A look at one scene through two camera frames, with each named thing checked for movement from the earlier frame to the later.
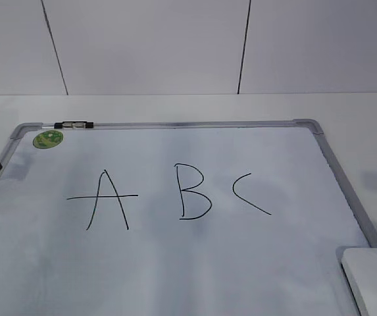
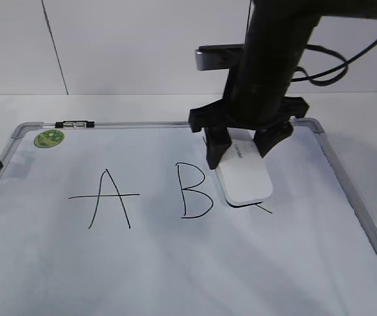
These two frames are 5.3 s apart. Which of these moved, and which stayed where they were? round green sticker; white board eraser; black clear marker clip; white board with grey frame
Moved: white board eraser
Stayed: round green sticker; black clear marker clip; white board with grey frame
